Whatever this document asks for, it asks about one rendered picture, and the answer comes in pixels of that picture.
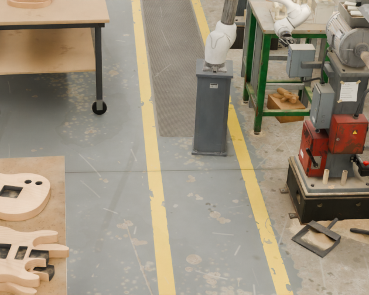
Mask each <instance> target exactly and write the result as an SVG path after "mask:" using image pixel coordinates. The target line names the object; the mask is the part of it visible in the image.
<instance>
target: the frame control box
mask: <svg viewBox="0 0 369 295"><path fill-rule="evenodd" d="M315 52H316V49H315V48H314V46H313V45H312V44H289V49H288V58H287V64H286V72H287V75H288V77H301V80H302V82H303V83H307V82H310V81H314V80H320V81H321V82H322V80H321V78H320V77H316V78H312V79H310V80H304V77H311V76H312V72H313V69H312V68H301V66H300V65H301V61H314V60H315Z"/></svg>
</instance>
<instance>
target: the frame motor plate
mask: <svg viewBox="0 0 369 295"><path fill-rule="evenodd" d="M327 56H328V58H329V59H330V61H331V62H332V64H333V65H334V67H335V69H336V70H337V72H338V74H339V75H340V77H369V69H368V67H367V66H363V67H350V66H348V65H342V63H341V62H340V60H339V58H338V57H337V56H336V54H335V52H334V51H333V49H332V50H331V51H330V52H327Z"/></svg>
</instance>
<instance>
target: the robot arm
mask: <svg viewBox="0 0 369 295"><path fill-rule="evenodd" d="M268 1H272V2H277V3H280V4H283V5H285V6H286V8H287V14H288V16H287V17H286V18H284V19H282V20H278V21H276V22H275V24H274V31H275V33H276V35H277V36H278V37H279V43H281V44H282V45H283V46H285V47H288V48H289V44H293V42H294V44H296V41H297V39H293V38H292V34H291V31H293V30H294V29H295V28H296V27H298V26H300V25H301V24H302V23H303V22H305V21H306V20H307V19H308V17H309V16H310V14H311V10H310V8H309V6H308V5H307V4H302V5H299V4H295V3H293V2H292V1H291V0H268ZM237 5H238V0H224V6H223V12H222V16H221V20H220V21H218V22H217V24H216V28H215V31H212V32H211V33H210V34H209V35H208V37H207V39H206V45H205V60H203V70H202V71H204V72H206V71H211V72H213V73H214V74H215V73H216V72H222V73H226V72H227V69H226V64H227V62H226V55H227V52H228V50H229V48H230V47H231V46H232V45H233V43H234V42H235V39H236V35H237V34H236V29H237V26H236V24H235V23H234V19H235V14H236V10H237ZM292 41H293V42H292Z"/></svg>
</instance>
